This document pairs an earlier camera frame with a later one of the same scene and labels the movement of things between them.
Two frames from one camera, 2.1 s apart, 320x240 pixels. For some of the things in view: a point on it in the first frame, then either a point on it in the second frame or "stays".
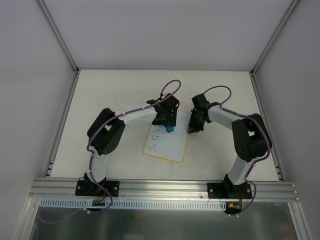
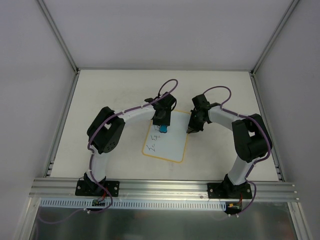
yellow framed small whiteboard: (170, 146) stays
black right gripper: (196, 121) stays
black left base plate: (88, 187) stays
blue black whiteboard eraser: (170, 128) -> (163, 128)
